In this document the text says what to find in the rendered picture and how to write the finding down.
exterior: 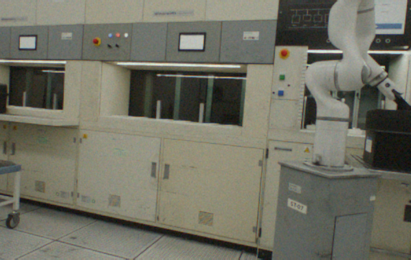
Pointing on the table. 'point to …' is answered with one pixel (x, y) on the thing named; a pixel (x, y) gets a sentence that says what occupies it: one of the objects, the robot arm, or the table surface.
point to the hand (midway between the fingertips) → (404, 106)
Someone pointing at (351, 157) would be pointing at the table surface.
